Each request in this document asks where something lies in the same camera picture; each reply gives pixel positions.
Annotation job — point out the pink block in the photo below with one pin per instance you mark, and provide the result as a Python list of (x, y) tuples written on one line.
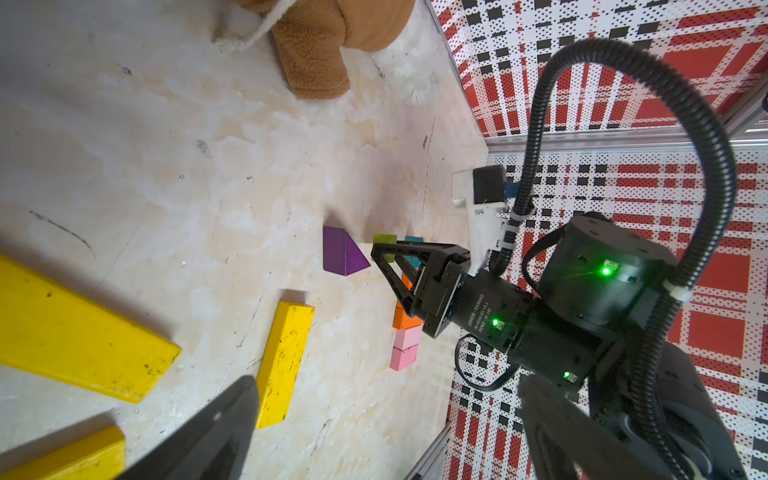
[(401, 359), (407, 338)]

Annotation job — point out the yellow long block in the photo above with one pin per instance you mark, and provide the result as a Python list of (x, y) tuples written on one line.
[(99, 456), (281, 361), (50, 330)]

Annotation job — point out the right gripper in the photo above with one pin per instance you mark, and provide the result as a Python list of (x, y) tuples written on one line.
[(497, 313)]

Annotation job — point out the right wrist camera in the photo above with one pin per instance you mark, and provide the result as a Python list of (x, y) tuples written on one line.
[(482, 193)]

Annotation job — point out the white teddy bear brown shirt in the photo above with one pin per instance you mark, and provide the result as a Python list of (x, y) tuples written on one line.
[(310, 36)]

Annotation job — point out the purple triangle block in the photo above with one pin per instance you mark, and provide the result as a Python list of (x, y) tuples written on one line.
[(341, 255)]

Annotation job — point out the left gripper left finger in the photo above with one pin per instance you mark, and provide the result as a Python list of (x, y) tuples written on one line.
[(212, 445)]

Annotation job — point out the orange block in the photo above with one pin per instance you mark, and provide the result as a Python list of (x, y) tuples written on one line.
[(406, 281), (402, 321)]

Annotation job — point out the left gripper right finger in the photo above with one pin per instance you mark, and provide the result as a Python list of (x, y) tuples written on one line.
[(561, 438)]

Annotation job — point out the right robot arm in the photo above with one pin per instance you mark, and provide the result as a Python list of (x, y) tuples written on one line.
[(603, 391)]

